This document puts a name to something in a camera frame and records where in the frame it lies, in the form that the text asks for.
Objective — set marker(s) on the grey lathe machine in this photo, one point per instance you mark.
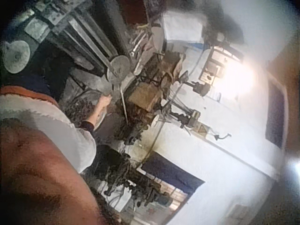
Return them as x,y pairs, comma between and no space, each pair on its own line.
77,30

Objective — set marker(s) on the grey round handwheel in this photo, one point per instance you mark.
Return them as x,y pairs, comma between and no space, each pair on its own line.
16,56

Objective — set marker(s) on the white cabinet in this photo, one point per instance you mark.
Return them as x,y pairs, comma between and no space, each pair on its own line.
182,26

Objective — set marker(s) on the brown wooden box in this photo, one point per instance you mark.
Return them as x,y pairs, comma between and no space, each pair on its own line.
143,95

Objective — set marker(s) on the person's right fingers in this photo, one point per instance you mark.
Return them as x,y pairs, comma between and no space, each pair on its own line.
108,97

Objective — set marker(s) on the cluttered workbench with tools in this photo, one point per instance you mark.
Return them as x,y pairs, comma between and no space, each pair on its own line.
152,58

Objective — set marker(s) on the blue framed window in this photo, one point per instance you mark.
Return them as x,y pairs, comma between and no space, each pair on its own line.
276,117

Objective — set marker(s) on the blue barred window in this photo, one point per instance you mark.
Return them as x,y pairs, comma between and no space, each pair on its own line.
171,174

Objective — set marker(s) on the thin long metal rod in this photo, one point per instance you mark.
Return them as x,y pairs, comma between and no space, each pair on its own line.
124,104

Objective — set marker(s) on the black machine with motor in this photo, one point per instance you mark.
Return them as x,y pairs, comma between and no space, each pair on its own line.
131,180

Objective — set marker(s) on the person's right hand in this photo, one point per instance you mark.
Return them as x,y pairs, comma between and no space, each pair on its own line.
105,100

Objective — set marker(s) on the grey belt pulley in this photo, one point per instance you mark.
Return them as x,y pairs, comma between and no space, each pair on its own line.
117,68

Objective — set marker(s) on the grey switch box yellow label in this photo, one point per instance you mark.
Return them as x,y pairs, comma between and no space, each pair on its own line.
198,126

